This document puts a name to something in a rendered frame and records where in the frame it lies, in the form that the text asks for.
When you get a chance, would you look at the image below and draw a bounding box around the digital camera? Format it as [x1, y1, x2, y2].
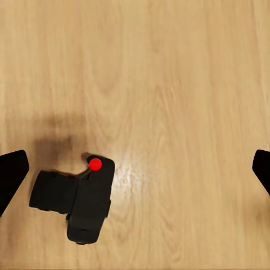
[29, 155, 115, 245]

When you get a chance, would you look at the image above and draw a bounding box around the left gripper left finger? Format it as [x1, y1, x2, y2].
[0, 150, 29, 217]

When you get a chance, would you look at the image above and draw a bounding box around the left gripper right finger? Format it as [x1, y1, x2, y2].
[252, 150, 270, 195]

